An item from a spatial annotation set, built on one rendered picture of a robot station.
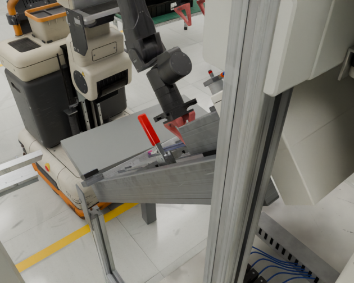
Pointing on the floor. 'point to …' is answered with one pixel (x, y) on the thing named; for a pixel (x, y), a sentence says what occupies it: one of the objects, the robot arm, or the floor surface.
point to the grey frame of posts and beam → (257, 107)
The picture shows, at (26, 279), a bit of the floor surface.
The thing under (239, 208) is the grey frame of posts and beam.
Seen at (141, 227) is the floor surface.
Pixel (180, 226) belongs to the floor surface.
